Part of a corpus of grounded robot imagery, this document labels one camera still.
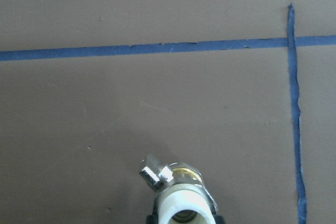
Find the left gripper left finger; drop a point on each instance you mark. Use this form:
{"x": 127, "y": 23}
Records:
{"x": 152, "y": 218}

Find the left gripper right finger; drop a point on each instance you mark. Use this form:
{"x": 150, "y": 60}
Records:
{"x": 219, "y": 219}

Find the white PPR brass valve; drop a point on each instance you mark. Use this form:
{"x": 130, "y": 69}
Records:
{"x": 180, "y": 194}

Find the brown paper table cover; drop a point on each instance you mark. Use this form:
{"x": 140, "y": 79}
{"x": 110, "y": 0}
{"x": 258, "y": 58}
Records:
{"x": 90, "y": 87}

